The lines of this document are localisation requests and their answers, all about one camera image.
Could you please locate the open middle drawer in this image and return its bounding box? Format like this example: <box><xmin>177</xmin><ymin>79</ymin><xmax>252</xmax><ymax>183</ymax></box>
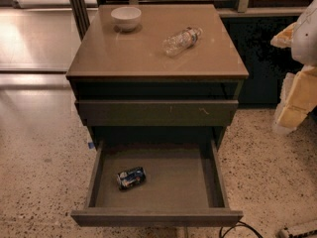
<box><xmin>71</xmin><ymin>141</ymin><xmax>243</xmax><ymax>227</ymax></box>

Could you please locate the blue pepsi can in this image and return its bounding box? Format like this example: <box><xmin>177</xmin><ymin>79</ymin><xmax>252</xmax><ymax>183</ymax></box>
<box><xmin>117</xmin><ymin>167</ymin><xmax>146</xmax><ymax>190</ymax></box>

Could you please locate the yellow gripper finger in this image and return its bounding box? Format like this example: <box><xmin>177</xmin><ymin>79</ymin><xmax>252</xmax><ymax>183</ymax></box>
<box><xmin>272</xmin><ymin>103</ymin><xmax>307</xmax><ymax>135</ymax></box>
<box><xmin>270</xmin><ymin>23</ymin><xmax>295</xmax><ymax>49</ymax></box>

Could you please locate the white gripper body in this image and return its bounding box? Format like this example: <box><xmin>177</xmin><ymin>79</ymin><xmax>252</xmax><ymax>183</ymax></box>
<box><xmin>280</xmin><ymin>65</ymin><xmax>317</xmax><ymax>112</ymax></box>

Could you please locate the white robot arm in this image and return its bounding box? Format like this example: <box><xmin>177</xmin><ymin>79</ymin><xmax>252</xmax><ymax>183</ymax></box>
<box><xmin>270</xmin><ymin>0</ymin><xmax>317</xmax><ymax>135</ymax></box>

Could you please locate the clear plastic water bottle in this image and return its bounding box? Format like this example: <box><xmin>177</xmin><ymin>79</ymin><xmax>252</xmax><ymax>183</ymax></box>
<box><xmin>162</xmin><ymin>27</ymin><xmax>203</xmax><ymax>57</ymax></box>

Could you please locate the brown drawer cabinet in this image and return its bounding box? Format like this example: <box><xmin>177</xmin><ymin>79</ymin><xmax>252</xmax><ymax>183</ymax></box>
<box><xmin>66</xmin><ymin>5</ymin><xmax>249</xmax><ymax>144</ymax></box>

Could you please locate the blue tape piece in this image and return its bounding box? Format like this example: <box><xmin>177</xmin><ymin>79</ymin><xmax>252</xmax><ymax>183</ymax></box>
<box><xmin>87</xmin><ymin>142</ymin><xmax>95</xmax><ymax>149</ymax></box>

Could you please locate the black floor cable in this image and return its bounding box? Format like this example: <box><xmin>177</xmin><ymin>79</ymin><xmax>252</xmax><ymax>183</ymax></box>
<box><xmin>218</xmin><ymin>220</ymin><xmax>264</xmax><ymax>238</ymax></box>

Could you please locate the white power strip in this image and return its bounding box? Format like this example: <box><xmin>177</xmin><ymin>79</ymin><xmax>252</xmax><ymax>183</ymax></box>
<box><xmin>278</xmin><ymin>219</ymin><xmax>317</xmax><ymax>238</ymax></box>

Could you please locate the closed top drawer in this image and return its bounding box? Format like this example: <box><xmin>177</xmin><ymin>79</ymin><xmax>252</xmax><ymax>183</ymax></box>
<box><xmin>75</xmin><ymin>100</ymin><xmax>238</xmax><ymax>126</ymax></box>

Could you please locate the white ceramic bowl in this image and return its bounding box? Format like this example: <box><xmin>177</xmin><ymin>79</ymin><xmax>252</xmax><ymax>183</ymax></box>
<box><xmin>111</xmin><ymin>6</ymin><xmax>142</xmax><ymax>32</ymax></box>

